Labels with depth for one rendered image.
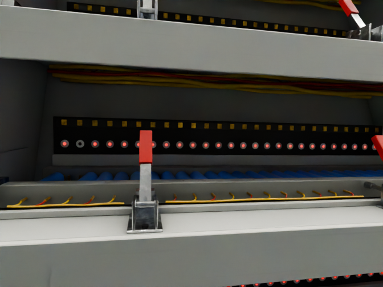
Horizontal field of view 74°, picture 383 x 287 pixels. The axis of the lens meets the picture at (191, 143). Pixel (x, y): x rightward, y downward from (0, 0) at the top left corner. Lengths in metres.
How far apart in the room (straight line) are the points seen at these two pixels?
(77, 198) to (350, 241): 0.26
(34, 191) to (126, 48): 0.16
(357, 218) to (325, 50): 0.18
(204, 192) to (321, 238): 0.12
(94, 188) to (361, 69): 0.32
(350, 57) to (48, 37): 0.32
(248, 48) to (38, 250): 0.26
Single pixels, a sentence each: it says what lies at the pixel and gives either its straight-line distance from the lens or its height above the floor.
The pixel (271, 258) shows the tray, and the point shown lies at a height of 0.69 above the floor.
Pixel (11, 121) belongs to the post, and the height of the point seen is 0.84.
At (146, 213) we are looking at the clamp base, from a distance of 0.24.
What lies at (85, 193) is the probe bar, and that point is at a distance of 0.28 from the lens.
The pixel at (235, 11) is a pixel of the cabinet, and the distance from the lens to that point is 0.60.
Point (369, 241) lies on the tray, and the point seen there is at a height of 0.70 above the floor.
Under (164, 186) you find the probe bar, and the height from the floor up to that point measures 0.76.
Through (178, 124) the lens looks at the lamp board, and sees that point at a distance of 0.39.
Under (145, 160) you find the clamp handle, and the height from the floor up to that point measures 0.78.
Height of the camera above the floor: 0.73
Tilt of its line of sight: 16 degrees up
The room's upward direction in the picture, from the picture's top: 2 degrees counter-clockwise
